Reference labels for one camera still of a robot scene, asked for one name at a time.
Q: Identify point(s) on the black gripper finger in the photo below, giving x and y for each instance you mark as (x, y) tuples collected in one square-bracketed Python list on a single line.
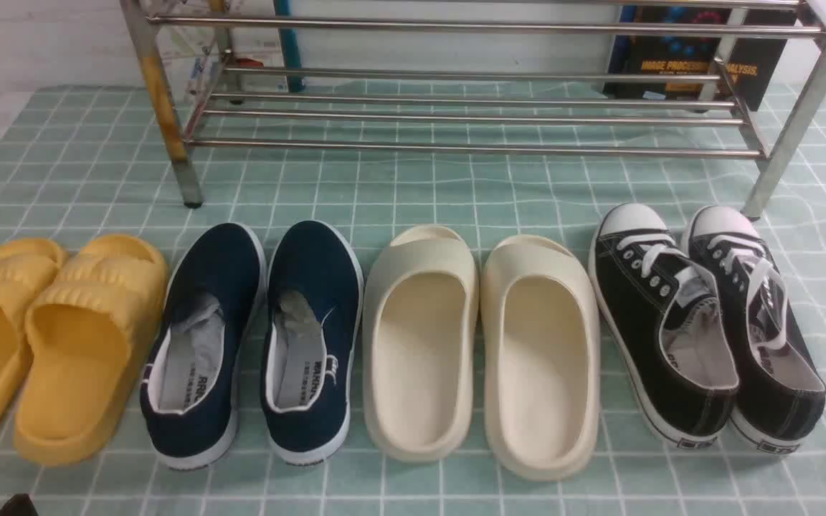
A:
[(19, 505)]

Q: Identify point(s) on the navy slip-on shoe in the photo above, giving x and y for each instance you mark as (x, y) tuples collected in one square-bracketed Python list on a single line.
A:
[(315, 287), (189, 387)]

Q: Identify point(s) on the metal shoe rack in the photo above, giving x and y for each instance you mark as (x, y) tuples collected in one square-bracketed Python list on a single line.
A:
[(721, 103)]

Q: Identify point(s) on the right yellow slipper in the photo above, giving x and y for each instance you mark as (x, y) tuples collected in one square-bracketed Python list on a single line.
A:
[(90, 332)]

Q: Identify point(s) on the green checkered cloth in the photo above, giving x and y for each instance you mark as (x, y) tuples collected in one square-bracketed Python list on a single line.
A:
[(76, 162)]

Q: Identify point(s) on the left cream slipper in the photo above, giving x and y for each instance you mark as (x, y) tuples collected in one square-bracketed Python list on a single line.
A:
[(419, 319)]

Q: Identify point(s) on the cream slipper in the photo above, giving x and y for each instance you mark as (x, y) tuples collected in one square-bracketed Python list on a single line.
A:
[(542, 344), (419, 319)]

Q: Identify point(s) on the printed paper package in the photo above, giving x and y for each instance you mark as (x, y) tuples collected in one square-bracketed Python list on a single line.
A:
[(190, 55)]

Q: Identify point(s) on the teal vertical pole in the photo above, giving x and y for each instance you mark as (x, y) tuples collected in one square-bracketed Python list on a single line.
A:
[(289, 48)]

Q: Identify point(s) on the right cream slipper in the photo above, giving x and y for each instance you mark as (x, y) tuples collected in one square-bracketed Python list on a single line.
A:
[(542, 344)]

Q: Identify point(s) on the left black canvas sneaker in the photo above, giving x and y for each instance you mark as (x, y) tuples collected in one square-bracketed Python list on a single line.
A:
[(664, 313)]

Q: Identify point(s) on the black canvas sneaker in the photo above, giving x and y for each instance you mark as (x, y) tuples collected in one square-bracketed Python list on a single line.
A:
[(664, 313), (781, 396)]

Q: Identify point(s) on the dark image processing book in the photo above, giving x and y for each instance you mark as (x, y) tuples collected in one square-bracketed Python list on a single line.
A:
[(752, 62)]

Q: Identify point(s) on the right black canvas sneaker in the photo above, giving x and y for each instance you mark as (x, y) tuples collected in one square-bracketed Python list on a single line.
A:
[(781, 396)]

